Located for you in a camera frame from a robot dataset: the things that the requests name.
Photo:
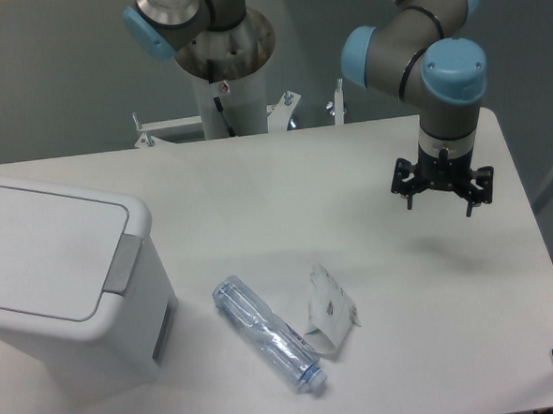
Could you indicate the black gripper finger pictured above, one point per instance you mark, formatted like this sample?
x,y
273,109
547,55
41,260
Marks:
x,y
480,188
406,181

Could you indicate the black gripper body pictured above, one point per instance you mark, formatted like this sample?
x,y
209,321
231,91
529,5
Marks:
x,y
437,170

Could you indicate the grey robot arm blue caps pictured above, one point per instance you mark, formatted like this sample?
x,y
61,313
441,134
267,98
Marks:
x,y
416,57

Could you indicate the white trash can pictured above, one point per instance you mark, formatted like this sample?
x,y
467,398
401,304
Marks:
x,y
124,338

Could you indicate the white trash can lid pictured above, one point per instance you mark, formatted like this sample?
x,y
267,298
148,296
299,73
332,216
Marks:
x,y
55,252

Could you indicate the crumpled white plastic wrapper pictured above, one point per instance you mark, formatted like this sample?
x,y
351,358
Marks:
x,y
331,313

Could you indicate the clear crushed plastic bottle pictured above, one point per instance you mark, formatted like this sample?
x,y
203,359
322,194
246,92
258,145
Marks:
x,y
291,356

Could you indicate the white pedestal base frame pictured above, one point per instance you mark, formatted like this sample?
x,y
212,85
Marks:
x,y
279,117

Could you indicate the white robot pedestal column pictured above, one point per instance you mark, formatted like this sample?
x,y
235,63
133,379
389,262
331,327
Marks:
x,y
227,70

